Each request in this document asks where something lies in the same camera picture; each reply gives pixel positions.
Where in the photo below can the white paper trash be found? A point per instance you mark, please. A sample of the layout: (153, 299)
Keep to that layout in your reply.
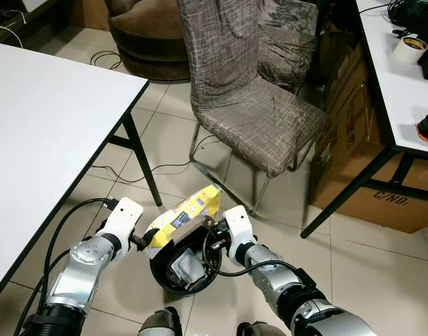
(186, 266)

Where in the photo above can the grey robot left leg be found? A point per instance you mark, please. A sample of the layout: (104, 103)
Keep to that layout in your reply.
(161, 323)

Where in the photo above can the grey robot right leg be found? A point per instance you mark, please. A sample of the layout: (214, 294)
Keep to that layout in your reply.
(259, 329)

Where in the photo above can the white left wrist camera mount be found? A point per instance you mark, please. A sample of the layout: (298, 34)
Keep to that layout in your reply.
(123, 217)

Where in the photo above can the black round rubbish bin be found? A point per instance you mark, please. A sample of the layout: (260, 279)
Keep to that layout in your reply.
(158, 269)

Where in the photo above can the brown wooden cabinet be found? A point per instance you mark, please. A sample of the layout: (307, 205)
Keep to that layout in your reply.
(88, 14)

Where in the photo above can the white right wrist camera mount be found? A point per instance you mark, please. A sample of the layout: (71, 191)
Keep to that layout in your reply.
(238, 224)

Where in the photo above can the grey patterned covered chair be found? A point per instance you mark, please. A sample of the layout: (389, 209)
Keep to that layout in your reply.
(287, 49)

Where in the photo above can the brown cardboard box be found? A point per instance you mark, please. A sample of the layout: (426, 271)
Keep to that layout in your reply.
(354, 119)

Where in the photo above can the grey patterned chrome-frame chair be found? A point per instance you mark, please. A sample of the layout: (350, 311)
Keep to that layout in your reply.
(249, 112)

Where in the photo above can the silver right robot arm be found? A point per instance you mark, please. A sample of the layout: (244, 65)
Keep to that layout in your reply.
(284, 283)

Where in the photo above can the black desk leg frame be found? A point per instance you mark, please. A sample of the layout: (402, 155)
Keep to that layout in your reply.
(347, 194)

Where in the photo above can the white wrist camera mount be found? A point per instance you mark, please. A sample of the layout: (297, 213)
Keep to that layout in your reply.
(238, 224)
(123, 217)

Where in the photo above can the white tape roll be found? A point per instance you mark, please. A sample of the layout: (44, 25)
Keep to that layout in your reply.
(408, 50)

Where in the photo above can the yellow snack packet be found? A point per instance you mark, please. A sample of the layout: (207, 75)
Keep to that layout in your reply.
(193, 206)

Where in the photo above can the grey robot leg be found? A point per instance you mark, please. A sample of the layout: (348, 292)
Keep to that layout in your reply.
(259, 329)
(161, 323)

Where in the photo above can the brown round sofa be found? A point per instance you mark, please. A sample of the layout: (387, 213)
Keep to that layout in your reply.
(147, 49)

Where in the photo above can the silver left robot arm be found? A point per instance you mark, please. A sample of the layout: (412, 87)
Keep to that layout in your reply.
(81, 266)

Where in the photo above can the black table leg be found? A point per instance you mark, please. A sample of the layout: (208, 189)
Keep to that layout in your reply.
(148, 175)

